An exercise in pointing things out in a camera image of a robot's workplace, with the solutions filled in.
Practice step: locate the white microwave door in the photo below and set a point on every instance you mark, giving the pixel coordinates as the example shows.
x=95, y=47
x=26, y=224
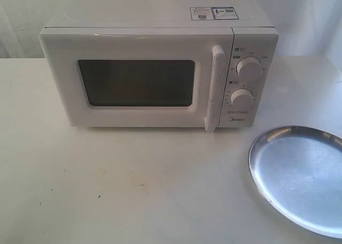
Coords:
x=149, y=77

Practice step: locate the white microwave oven body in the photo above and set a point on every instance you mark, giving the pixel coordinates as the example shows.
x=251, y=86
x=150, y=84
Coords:
x=253, y=38

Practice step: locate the lower white control knob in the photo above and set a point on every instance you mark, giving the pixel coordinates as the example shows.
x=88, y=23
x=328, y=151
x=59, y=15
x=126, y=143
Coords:
x=242, y=99

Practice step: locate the white control knob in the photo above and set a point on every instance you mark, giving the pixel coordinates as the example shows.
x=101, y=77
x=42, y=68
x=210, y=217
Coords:
x=249, y=68
x=242, y=99

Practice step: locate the upper white control knob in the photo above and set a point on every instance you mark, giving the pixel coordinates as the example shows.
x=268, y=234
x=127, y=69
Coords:
x=249, y=68

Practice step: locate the white warning label sticker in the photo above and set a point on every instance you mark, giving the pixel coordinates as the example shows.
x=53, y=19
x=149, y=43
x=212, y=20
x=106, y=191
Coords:
x=201, y=13

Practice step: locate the blue energy label sticker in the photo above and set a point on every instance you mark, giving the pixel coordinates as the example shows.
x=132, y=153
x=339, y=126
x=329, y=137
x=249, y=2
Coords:
x=224, y=13

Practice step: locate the round silver metal tray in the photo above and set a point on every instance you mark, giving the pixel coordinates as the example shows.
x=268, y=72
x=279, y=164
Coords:
x=297, y=170

